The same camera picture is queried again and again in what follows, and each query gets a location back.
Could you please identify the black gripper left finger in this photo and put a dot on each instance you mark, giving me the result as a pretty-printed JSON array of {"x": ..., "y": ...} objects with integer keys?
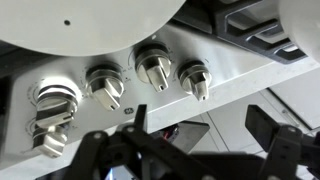
[{"x": 146, "y": 146}]

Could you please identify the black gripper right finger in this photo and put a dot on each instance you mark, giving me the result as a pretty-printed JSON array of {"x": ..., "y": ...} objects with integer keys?
[{"x": 286, "y": 150}]

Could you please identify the silver stove knob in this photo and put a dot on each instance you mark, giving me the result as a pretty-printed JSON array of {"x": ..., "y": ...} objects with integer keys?
[
  {"x": 153, "y": 68},
  {"x": 50, "y": 141},
  {"x": 56, "y": 106},
  {"x": 196, "y": 80},
  {"x": 106, "y": 87}
]

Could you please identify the wide white drawer front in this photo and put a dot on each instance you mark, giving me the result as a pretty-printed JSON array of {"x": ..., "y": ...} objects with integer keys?
[{"x": 233, "y": 123}]

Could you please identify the stainless steel gas cooktop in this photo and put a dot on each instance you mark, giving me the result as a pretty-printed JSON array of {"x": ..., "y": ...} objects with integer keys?
[{"x": 226, "y": 63}]

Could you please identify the black cast iron grate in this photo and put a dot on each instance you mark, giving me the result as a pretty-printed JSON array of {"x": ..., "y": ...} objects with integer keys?
[{"x": 253, "y": 33}]

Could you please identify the white saucepan dark inside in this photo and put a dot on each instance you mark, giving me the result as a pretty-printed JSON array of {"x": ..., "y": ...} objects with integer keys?
[{"x": 306, "y": 23}]

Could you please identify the grey round pan lid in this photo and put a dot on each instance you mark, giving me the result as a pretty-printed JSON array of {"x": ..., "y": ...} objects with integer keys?
[{"x": 100, "y": 26}]

